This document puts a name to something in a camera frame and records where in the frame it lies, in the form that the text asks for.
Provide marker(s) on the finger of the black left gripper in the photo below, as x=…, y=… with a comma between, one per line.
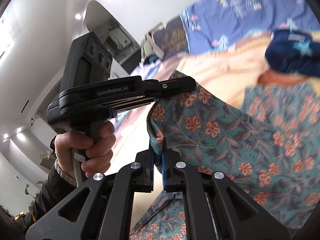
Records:
x=168, y=88

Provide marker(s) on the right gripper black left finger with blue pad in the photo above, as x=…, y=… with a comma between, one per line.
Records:
x=101, y=207

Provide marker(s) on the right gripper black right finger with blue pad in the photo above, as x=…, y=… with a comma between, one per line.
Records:
x=214, y=206

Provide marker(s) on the teal floral long-sleeve garment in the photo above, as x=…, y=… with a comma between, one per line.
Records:
x=269, y=146

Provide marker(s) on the dark jacket sleeve forearm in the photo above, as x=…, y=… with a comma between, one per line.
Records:
x=60, y=183

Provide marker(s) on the person's left hand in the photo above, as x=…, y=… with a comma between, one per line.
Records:
x=99, y=153

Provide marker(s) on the olive grey draped garment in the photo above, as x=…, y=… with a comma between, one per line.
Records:
x=150, y=50

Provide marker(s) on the dark purple patterned pillow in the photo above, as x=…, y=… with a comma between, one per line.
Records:
x=170, y=37

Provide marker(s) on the cream peach plush blanket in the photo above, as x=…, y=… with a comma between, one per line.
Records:
x=224, y=74

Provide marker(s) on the blue tree-print sheet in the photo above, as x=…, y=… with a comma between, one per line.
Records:
x=216, y=25

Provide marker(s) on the navy star-print folded garment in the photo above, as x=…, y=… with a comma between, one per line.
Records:
x=293, y=52

